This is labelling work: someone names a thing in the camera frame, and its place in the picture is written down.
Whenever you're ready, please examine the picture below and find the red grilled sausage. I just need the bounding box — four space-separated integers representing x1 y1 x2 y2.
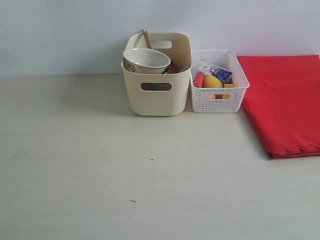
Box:
193 72 205 88

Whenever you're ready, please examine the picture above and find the brown wooden plate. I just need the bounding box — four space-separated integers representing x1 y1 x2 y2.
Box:
167 62 185 74

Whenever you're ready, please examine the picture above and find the white ceramic floral bowl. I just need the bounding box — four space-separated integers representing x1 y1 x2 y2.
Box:
122 48 171 74

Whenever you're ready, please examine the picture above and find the yellow lemon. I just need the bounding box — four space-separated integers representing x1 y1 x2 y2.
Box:
202 76 223 88

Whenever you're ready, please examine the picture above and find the yellow cheese wedge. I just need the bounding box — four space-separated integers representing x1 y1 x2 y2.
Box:
222 83 237 99

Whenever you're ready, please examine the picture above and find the blue white milk carton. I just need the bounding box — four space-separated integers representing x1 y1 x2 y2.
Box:
196 62 233 84

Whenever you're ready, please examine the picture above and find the red tablecloth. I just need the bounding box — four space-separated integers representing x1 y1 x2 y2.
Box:
238 55 320 159

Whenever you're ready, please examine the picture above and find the dark wooden spoon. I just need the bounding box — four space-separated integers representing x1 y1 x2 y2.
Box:
148 83 166 91

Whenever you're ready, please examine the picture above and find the cream plastic storage bin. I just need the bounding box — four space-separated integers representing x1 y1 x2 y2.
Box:
121 32 192 117

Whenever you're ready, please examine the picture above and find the white perforated plastic basket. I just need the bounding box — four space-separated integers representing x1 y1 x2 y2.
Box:
189 49 250 113

